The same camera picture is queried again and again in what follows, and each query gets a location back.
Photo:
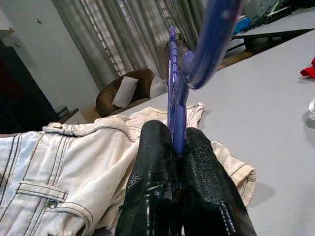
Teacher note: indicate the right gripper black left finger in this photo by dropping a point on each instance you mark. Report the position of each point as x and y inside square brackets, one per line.
[152, 172]

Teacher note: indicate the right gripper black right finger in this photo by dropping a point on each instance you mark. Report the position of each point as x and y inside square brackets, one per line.
[206, 186]

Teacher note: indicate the cream denim jacket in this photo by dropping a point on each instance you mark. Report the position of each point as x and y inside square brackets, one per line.
[73, 159]

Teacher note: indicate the purple clothes hanger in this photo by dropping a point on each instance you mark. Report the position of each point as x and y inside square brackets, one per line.
[216, 37]

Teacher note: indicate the white pillow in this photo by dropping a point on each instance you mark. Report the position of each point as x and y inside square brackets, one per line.
[158, 88]

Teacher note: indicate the grey pillow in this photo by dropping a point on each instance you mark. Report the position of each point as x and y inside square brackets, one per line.
[124, 92]

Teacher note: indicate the brown armchair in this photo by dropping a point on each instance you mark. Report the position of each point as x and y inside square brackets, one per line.
[108, 93]

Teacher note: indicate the clear plastic item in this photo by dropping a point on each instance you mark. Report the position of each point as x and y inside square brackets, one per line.
[311, 108]

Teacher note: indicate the grey pleated curtain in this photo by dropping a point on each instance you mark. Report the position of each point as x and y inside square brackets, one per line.
[123, 29]

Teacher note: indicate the red cloth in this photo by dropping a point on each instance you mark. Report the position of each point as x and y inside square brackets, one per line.
[308, 71]

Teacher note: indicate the dark wooden cabinet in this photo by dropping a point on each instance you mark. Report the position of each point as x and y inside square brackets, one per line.
[19, 93]

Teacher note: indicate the blue plastic item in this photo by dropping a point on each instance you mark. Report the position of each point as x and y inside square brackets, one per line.
[242, 24]

